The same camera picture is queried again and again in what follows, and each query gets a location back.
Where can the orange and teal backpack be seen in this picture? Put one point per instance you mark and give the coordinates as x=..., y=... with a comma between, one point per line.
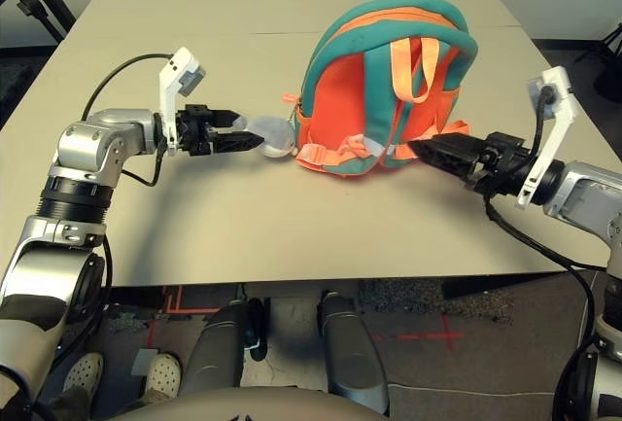
x=340, y=100

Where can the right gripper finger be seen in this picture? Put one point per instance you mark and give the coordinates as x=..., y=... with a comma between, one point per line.
x=454, y=141
x=452, y=163

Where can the black floor mat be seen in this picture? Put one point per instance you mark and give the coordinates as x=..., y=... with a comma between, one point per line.
x=10, y=93

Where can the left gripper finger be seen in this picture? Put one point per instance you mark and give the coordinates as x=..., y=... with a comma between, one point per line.
x=226, y=119
x=238, y=142

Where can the black table foot bar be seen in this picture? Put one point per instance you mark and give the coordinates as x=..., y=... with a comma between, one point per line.
x=486, y=285

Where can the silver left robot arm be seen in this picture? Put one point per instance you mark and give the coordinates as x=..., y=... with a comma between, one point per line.
x=97, y=134

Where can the black framed side table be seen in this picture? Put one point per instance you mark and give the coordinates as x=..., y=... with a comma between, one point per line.
x=48, y=3

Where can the grey right robot leg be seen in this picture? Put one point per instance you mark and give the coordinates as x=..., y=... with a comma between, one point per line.
x=350, y=353

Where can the grey robot leg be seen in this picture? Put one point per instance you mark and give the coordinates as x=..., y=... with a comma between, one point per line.
x=350, y=353
x=214, y=343

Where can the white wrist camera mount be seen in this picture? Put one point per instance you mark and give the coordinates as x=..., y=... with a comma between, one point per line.
x=170, y=100
x=559, y=100

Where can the grey robot torso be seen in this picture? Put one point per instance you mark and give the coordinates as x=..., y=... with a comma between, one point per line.
x=243, y=409

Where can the white perforated clog shoe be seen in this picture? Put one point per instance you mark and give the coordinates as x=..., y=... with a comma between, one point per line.
x=164, y=372
x=83, y=371

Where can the black stand legs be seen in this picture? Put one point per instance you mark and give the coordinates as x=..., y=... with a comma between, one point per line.
x=607, y=51

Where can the grey left robot leg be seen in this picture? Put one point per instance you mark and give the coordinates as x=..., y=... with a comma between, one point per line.
x=214, y=343

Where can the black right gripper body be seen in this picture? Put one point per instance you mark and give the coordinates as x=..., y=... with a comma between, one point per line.
x=503, y=165

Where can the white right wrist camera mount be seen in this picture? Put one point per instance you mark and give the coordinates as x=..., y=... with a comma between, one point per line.
x=559, y=100

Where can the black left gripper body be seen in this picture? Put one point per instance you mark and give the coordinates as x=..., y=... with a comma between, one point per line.
x=194, y=130

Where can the olive trouser leg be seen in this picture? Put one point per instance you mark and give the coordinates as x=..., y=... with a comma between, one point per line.
x=158, y=396
x=70, y=401

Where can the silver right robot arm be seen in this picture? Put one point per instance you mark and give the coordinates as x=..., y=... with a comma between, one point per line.
x=583, y=187

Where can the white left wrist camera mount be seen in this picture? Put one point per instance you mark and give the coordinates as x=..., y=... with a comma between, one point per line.
x=170, y=100

